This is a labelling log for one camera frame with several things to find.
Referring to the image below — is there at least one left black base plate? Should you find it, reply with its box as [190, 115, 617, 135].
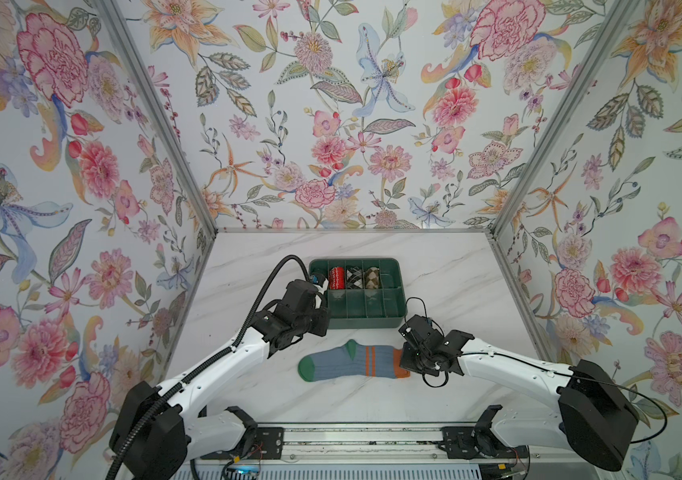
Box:
[200, 406, 285, 461]

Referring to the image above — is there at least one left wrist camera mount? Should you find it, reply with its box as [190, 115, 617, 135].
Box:
[310, 271, 330, 309]

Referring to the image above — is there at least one black white patterned rolled sock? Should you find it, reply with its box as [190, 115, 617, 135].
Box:
[345, 265, 364, 290]

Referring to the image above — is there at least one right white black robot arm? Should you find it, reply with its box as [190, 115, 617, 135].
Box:
[399, 315, 639, 472]

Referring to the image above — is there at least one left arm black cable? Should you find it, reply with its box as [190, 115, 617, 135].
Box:
[103, 254, 313, 480]

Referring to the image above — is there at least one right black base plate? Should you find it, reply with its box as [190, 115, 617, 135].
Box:
[437, 404, 530, 460]

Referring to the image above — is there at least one brown patterned rolled sock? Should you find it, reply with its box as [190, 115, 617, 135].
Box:
[363, 266, 382, 290]

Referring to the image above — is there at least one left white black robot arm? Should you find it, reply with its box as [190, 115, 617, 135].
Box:
[106, 280, 330, 479]

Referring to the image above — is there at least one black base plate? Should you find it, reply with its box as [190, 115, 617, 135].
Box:
[437, 404, 530, 460]
[200, 406, 285, 461]

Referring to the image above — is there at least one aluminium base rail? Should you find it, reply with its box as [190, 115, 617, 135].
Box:
[103, 422, 618, 466]

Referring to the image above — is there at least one blue green orange sock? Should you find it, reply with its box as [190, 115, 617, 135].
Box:
[297, 339, 411, 382]

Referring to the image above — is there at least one green plastic divider tray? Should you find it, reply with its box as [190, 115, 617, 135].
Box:
[309, 257, 406, 330]

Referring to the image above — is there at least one red rolled sock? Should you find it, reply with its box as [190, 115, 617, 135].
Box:
[328, 266, 346, 290]

